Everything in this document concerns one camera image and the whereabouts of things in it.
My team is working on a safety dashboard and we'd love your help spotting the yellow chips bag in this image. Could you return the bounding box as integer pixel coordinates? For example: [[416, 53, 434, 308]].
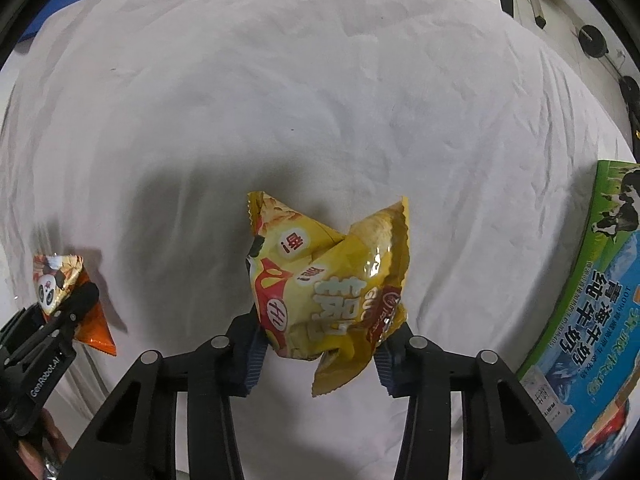
[[246, 191, 410, 396]]

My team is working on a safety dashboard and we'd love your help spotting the orange panda snack bag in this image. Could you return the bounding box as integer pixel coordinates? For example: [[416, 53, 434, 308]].
[[32, 254, 117, 356]]

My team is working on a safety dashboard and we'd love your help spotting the operator left hand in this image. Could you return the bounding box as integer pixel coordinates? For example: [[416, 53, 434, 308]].
[[17, 408, 72, 479]]

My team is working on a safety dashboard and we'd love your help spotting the open cardboard box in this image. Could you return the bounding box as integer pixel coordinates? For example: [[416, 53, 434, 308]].
[[518, 160, 639, 479]]

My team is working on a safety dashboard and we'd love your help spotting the floor barbell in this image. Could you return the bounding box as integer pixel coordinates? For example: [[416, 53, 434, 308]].
[[577, 24, 639, 115]]

